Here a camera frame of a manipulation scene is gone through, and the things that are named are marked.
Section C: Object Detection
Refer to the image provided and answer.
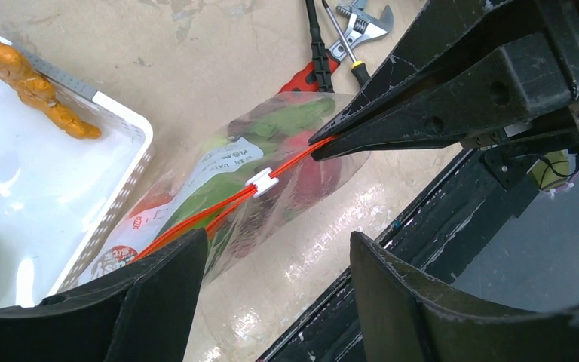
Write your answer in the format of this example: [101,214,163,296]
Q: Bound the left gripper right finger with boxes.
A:
[350,232,579,361]

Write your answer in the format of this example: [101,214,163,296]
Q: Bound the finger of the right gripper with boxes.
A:
[308,0,545,146]

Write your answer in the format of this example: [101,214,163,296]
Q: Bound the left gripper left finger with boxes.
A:
[0,229,207,361]

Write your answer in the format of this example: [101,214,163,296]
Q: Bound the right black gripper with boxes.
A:
[313,1,579,161]

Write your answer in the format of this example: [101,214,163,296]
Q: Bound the clear zip bag orange zipper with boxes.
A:
[63,92,366,287]

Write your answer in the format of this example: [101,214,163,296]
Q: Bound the pink peach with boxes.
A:
[280,156,343,207]

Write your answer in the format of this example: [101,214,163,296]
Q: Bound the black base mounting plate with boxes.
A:
[260,150,538,361]

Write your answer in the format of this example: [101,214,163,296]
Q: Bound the yellow black screwdriver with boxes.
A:
[321,0,369,87]

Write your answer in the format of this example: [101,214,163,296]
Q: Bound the black rubber mallet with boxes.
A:
[305,0,334,93]

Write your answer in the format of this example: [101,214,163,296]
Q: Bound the white perforated plastic basket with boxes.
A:
[0,51,154,308]

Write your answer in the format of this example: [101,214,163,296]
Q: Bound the adjustable wrench red handle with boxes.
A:
[279,1,394,93]

